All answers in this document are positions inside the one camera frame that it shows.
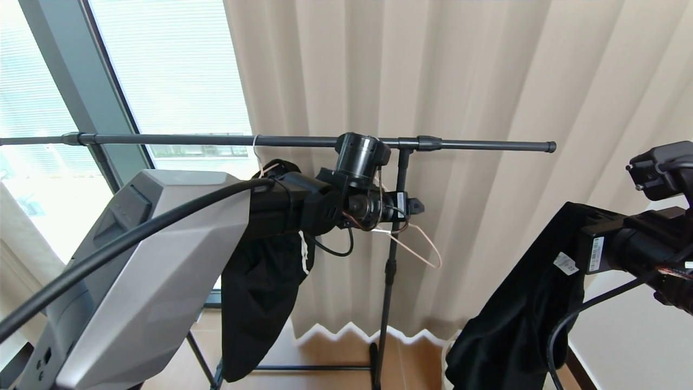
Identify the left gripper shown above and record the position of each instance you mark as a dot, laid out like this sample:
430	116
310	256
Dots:
379	208

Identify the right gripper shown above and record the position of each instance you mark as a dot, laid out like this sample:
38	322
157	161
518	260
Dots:
617	246

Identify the pink clothes hanger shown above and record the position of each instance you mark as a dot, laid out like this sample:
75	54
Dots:
255	149
411	252

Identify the black garment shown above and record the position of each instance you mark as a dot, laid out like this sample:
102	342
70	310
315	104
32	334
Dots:
520	303

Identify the black shorts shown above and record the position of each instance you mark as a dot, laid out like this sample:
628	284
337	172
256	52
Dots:
260	292

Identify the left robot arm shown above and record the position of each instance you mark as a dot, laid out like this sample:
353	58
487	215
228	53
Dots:
162	244

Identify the black clothes rack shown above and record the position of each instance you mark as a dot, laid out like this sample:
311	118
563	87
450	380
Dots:
189	140

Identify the beige curtain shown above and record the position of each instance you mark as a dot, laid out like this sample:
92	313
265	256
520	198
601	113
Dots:
21	260
460	65

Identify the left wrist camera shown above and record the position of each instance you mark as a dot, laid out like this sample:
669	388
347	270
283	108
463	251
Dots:
383	154

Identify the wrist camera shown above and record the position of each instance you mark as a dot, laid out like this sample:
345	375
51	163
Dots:
383	154
663	170

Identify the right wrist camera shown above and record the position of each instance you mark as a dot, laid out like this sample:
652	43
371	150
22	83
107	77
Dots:
663	170

